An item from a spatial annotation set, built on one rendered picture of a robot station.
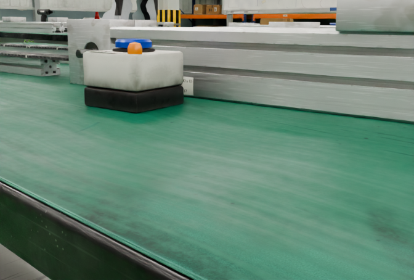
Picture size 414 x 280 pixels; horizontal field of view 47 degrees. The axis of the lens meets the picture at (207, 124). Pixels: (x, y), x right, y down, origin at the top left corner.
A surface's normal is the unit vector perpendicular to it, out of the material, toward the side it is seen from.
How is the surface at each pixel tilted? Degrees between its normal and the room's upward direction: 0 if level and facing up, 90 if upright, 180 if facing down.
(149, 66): 90
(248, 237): 0
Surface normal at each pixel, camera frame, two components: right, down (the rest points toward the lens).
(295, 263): 0.01, -0.98
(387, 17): -0.57, 0.17
